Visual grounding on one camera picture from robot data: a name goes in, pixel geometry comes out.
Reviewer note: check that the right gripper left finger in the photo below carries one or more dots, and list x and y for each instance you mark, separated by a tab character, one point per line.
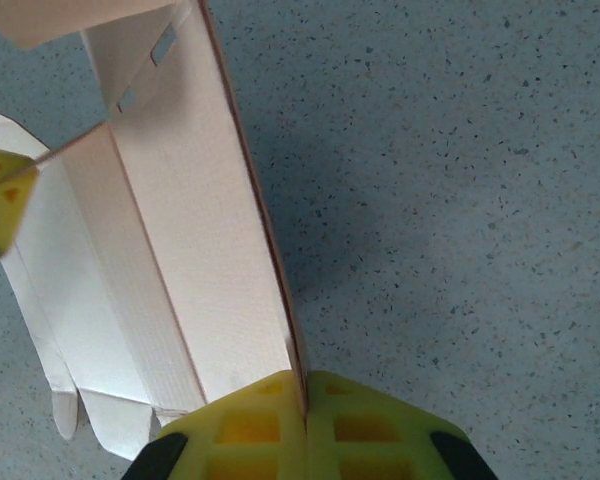
240	440

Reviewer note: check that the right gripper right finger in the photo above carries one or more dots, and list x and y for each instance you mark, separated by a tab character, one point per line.
380	440

